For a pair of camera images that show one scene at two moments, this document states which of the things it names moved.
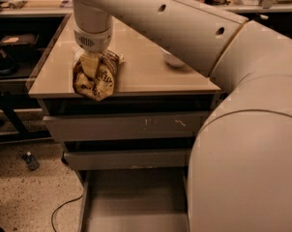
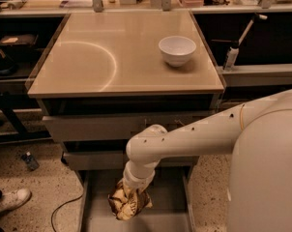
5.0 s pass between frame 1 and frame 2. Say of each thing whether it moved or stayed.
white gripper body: moved
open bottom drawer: stayed
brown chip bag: moved
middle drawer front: stayed
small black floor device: stayed
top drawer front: stayed
